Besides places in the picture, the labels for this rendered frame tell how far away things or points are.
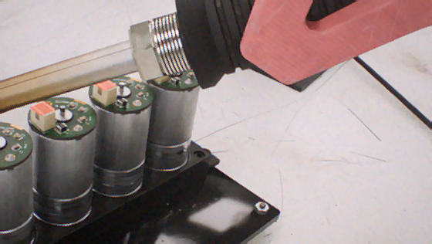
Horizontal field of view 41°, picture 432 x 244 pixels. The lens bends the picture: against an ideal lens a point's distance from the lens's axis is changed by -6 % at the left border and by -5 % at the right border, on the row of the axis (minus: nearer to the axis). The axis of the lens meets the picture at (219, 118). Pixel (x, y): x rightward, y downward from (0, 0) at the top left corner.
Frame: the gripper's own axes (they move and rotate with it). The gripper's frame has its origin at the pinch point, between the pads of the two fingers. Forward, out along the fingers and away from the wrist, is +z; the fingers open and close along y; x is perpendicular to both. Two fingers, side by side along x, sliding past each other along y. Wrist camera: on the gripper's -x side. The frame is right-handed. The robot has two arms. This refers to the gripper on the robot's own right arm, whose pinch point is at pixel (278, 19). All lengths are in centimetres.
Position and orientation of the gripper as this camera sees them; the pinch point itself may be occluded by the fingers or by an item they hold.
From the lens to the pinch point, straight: 14.3
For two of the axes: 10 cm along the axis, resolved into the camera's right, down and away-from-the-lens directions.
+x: 7.9, 4.8, 3.9
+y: 0.7, 5.6, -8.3
